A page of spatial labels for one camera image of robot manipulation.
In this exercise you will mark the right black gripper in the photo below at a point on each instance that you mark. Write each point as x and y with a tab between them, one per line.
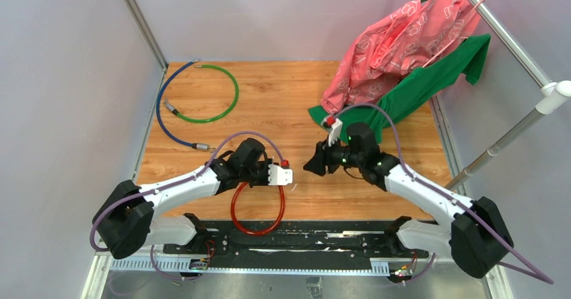
322	158

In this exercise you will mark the metal clothes rack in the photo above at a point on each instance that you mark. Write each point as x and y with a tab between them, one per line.
513	127

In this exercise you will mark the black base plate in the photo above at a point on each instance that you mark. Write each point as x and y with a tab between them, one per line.
300	246

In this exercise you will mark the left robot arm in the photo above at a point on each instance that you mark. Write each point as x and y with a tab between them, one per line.
132	215

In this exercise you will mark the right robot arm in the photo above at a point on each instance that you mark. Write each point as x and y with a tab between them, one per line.
471	232

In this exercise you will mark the pink patterned garment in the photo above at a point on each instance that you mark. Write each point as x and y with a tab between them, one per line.
393	47

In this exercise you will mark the green cable lock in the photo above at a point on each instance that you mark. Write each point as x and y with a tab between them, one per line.
228	92

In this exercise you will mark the red cable lock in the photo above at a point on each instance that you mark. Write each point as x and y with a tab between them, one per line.
257	207

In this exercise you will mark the blue cable lock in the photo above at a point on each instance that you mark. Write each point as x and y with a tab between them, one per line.
161	100

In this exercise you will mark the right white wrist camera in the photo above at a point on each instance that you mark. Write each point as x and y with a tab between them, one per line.
333	126

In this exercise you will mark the pink clothes hanger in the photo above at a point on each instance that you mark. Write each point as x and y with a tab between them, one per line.
455	34

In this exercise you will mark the green t-shirt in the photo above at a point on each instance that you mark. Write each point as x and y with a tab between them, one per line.
414	90

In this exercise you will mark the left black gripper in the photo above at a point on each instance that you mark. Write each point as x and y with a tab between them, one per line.
265	182

